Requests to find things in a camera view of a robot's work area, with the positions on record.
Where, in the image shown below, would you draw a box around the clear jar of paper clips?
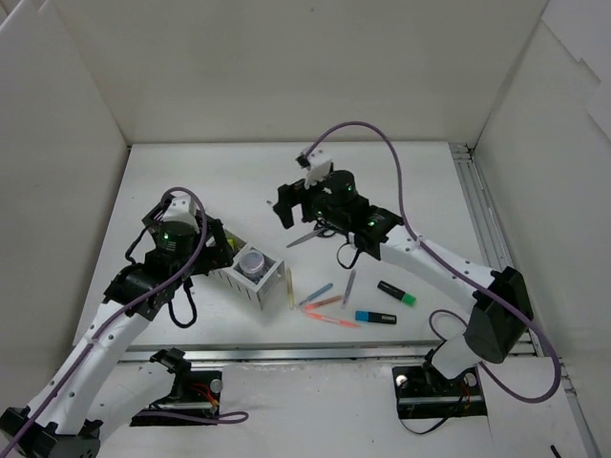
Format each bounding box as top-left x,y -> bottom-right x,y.
238,249 -> 266,283

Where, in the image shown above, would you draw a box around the purple pen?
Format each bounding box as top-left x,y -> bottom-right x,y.
341,269 -> 357,310

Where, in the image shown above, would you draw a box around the blue pen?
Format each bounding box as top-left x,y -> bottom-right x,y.
299,282 -> 333,306

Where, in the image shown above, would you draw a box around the orange brown pen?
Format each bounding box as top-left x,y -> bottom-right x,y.
303,295 -> 344,310

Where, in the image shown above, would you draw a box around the neon orange pen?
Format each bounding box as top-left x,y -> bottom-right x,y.
303,311 -> 360,328

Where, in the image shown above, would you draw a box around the blue highlighter marker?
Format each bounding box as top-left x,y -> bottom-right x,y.
354,310 -> 397,325

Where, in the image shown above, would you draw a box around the green highlighter marker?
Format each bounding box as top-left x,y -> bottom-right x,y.
377,281 -> 416,306

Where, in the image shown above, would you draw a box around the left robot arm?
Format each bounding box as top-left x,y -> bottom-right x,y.
1,187 -> 233,457

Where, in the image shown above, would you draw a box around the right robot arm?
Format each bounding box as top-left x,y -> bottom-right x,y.
273,152 -> 532,393

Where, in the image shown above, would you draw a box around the yellow pen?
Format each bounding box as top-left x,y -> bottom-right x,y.
285,267 -> 295,310

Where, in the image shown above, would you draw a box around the white slotted desk organizer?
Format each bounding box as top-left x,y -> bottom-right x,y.
210,239 -> 285,310

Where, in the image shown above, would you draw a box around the black handled scissors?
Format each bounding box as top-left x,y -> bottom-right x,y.
286,222 -> 336,248

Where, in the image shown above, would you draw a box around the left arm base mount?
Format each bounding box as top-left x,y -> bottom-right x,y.
130,348 -> 222,427

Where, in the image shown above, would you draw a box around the aluminium rail front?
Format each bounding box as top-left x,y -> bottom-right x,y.
116,341 -> 536,364

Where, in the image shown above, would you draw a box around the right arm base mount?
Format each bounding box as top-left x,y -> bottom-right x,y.
391,365 -> 488,436

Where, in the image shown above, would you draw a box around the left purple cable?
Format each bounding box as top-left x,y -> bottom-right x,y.
0,186 -> 249,458

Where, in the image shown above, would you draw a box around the purple cable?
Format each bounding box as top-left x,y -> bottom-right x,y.
0,186 -> 249,458
305,122 -> 563,401

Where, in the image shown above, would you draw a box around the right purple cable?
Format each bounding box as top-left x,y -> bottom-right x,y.
305,122 -> 563,401

